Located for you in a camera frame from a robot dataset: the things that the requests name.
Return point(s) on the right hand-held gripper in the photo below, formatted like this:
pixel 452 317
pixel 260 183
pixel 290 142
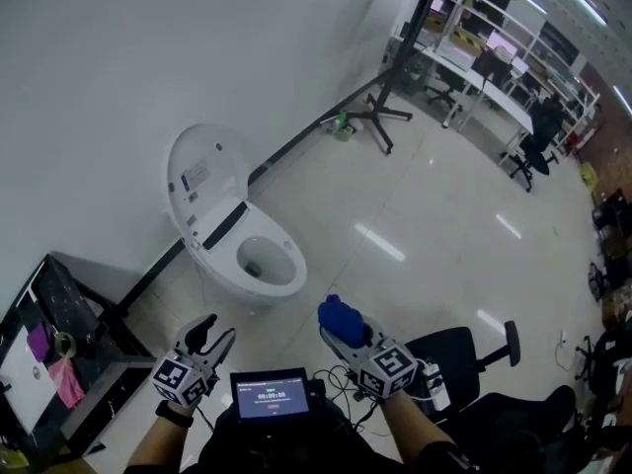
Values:
pixel 387 371

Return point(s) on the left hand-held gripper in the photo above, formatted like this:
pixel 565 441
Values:
pixel 178 378

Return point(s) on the blue cloth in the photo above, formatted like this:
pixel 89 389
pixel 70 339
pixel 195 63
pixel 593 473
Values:
pixel 340 321

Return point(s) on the white toilet seat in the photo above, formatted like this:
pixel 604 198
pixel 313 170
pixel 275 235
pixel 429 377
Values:
pixel 297 274

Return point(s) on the person's left forearm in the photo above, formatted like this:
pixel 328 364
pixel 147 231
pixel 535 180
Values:
pixel 160 445

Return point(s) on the person's right forearm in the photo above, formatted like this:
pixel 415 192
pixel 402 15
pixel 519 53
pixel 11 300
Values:
pixel 412 427

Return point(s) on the white toilet base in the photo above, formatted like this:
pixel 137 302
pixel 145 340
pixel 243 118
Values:
pixel 232 289

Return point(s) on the pink cloth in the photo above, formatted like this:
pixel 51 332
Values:
pixel 66 383

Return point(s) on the purple cloth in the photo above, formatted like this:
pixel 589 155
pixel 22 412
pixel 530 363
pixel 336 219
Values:
pixel 40 341

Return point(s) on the white toilet lid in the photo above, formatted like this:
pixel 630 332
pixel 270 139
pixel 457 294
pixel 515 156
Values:
pixel 207 166

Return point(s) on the black wrist watch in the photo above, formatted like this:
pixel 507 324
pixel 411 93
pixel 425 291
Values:
pixel 174 414

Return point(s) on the black tablet screen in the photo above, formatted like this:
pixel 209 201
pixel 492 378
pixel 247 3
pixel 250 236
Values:
pixel 271 395

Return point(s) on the white power strip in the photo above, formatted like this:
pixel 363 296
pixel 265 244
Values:
pixel 437 385

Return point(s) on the black office chair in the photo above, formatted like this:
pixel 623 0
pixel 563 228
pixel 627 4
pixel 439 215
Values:
pixel 533 158
pixel 518 427
pixel 449 358
pixel 444 92

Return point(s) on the person's black clothed torso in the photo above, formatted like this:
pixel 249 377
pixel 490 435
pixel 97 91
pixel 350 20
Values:
pixel 276 447

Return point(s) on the tape roll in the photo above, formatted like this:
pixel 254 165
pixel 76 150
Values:
pixel 64 344

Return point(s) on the white flat board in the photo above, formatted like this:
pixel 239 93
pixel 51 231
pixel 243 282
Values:
pixel 24 378

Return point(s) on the green bottle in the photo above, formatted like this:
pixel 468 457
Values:
pixel 341 127

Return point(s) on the black rolling stand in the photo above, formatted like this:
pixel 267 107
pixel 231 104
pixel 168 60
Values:
pixel 382 102

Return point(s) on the pile of dark equipment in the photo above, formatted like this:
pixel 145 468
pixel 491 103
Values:
pixel 612 255

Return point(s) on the long white desk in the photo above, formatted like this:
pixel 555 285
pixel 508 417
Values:
pixel 498 99

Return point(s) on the yellow bin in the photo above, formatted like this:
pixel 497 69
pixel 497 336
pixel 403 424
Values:
pixel 588 176

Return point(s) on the black computer monitor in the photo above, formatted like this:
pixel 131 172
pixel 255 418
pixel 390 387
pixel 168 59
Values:
pixel 491 67

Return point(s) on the white shelving rack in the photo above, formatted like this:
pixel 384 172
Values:
pixel 538 42

